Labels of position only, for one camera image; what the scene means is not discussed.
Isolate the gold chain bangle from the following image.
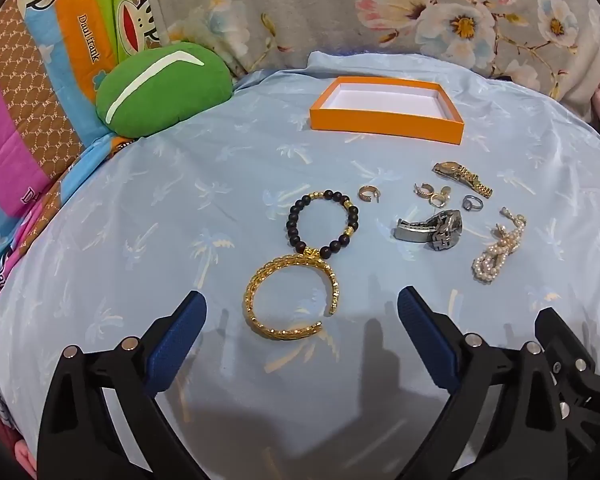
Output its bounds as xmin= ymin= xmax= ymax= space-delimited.
xmin=243 ymin=246 xmax=340 ymax=339

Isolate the grey floral blanket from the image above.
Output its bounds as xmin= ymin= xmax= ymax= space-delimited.
xmin=145 ymin=0 xmax=600 ymax=123

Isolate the light blue palm-print sheet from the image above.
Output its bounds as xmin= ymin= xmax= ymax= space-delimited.
xmin=0 ymin=51 xmax=600 ymax=480

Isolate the gold wristwatch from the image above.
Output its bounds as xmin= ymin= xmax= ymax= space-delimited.
xmin=432 ymin=160 xmax=494 ymax=199

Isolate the black bead bracelet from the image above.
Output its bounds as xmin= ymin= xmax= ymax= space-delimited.
xmin=285 ymin=190 xmax=360 ymax=258

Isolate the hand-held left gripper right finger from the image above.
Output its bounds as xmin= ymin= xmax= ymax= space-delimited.
xmin=396 ymin=286 xmax=588 ymax=480

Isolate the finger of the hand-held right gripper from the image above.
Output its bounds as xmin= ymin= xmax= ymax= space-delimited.
xmin=534 ymin=306 xmax=600 ymax=461

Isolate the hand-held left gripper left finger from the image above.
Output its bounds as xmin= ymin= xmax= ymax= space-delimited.
xmin=37 ymin=290 xmax=207 ymax=480

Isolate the silver wristwatch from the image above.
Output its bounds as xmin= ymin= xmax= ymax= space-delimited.
xmin=393 ymin=208 xmax=464 ymax=252

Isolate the orange cardboard box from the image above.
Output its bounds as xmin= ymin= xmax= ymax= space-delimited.
xmin=309 ymin=76 xmax=465 ymax=145

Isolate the pearl necklace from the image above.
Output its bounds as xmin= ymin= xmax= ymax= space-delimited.
xmin=472 ymin=206 xmax=527 ymax=284

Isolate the colourful cartoon printed blanket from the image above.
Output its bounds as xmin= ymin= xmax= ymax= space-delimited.
xmin=0 ymin=0 xmax=181 ymax=376

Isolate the green round cushion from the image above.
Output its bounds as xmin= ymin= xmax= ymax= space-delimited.
xmin=95 ymin=41 xmax=233 ymax=138

